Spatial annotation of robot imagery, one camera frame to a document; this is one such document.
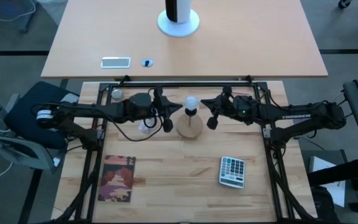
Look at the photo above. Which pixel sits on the red landscape picture book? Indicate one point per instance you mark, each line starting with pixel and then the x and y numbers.
pixel 117 179

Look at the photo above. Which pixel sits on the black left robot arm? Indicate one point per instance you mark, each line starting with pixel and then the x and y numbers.
pixel 82 110

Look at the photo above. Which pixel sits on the grey round cap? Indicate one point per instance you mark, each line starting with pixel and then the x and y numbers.
pixel 117 94

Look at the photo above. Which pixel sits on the dark blue office chair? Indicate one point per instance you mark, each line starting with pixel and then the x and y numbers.
pixel 23 121

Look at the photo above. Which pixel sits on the grey desk calculator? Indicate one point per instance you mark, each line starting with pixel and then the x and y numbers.
pixel 232 172

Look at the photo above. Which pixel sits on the wooden lamp base black socket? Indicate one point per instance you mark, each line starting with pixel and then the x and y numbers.
pixel 190 127

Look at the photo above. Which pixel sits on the white paper sheet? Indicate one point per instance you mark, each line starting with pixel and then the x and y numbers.
pixel 322 165

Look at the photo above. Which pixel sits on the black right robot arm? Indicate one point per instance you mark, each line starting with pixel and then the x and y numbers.
pixel 297 113

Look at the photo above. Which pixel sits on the clear plastic wrapper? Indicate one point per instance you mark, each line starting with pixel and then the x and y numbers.
pixel 145 128

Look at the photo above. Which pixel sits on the white frosted lightbulb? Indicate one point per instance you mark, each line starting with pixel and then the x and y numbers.
pixel 191 102

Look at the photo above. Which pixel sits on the black caster wheel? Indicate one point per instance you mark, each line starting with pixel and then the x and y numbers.
pixel 343 3

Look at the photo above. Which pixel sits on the white tower device round base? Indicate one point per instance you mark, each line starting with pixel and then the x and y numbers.
pixel 178 21

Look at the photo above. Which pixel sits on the black aluminium table frame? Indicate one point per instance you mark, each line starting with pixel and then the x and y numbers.
pixel 182 84

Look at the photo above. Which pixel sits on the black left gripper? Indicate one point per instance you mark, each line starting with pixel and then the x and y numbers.
pixel 141 105

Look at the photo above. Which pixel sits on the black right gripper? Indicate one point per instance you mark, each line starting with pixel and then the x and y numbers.
pixel 239 109

